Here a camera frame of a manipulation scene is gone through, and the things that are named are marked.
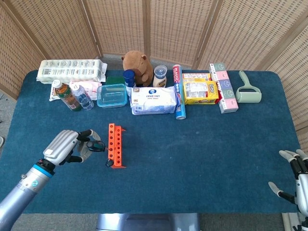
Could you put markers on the green lint roller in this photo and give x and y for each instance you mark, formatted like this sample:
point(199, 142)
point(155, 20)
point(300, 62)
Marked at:
point(247, 96)

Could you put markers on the wicker folding screen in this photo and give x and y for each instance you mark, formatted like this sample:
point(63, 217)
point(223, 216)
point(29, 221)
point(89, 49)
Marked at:
point(168, 29)

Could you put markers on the large green black screwdriver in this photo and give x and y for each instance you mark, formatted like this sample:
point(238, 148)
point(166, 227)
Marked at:
point(95, 145)

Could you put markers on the yellow snack bag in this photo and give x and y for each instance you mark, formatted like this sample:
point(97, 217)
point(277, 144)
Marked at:
point(199, 93)

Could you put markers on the white bottle clear cap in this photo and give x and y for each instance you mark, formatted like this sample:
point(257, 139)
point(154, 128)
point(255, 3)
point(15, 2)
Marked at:
point(160, 80)

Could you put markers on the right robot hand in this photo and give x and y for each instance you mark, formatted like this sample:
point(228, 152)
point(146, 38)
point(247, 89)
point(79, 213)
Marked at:
point(302, 192)

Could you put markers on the blue plastic wrap roll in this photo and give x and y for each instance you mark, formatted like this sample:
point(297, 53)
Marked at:
point(180, 106)

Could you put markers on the green tea bottle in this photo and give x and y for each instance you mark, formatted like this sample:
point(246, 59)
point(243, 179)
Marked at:
point(69, 98)

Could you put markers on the green box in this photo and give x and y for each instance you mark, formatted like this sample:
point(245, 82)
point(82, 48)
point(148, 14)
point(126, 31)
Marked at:
point(115, 80)

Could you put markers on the pastel tissue box stack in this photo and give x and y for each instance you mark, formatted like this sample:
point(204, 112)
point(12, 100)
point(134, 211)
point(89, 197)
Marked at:
point(226, 96)

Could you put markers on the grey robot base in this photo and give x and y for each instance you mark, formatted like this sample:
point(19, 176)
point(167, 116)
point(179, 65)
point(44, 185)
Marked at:
point(144, 222)

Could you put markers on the blue felt table cover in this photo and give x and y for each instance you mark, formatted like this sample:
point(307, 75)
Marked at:
point(192, 156)

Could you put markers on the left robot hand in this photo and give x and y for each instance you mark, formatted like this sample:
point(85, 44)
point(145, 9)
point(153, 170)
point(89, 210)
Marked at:
point(61, 146)

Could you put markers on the clear water bottle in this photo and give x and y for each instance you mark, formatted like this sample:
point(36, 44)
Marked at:
point(84, 98)

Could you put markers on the brown capybara plush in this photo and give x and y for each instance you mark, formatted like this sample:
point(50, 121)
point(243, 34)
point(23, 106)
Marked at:
point(139, 65)

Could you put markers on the blue white spray can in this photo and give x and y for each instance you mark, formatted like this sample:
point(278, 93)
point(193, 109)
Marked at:
point(130, 78)

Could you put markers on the orange tool rack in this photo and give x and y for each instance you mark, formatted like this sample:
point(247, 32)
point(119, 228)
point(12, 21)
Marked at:
point(118, 144)

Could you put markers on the clear container blue lid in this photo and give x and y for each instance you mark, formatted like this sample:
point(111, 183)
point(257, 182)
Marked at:
point(111, 96)

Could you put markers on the pink white snack bag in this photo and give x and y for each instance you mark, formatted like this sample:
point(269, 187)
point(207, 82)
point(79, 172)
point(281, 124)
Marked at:
point(91, 87)

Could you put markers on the small green black screwdriver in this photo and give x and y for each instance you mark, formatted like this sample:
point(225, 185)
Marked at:
point(109, 163)

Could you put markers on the white wet wipes pack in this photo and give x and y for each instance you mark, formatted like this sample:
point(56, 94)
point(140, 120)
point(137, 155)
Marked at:
point(154, 101)

